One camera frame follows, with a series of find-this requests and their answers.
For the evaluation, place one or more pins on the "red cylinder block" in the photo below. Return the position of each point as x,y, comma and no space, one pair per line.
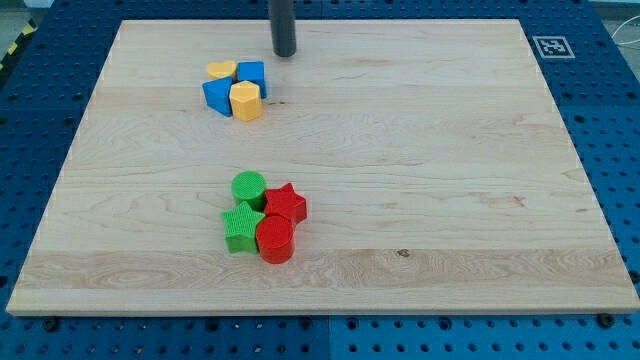
275,239

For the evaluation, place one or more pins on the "green star block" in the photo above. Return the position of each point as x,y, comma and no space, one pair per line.
240,226

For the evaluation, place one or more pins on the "yellow black hazard tape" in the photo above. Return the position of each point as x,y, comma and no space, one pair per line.
18,46

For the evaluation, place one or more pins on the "red star block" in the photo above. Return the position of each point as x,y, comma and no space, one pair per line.
287,203

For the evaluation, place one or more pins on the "blue cube block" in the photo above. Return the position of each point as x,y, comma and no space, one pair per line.
253,71

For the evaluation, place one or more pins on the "yellow hexagon block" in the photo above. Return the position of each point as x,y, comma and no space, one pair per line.
245,99

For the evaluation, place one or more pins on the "white fiducial marker tag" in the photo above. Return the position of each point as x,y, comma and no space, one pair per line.
553,47

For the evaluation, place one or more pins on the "blue triangle block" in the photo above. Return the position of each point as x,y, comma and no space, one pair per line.
216,93

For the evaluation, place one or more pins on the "yellow heart block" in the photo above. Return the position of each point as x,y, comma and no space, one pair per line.
219,70

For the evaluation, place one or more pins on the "green cylinder block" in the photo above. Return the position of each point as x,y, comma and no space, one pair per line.
249,187

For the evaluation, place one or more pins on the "light wooden board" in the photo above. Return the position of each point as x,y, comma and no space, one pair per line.
438,173

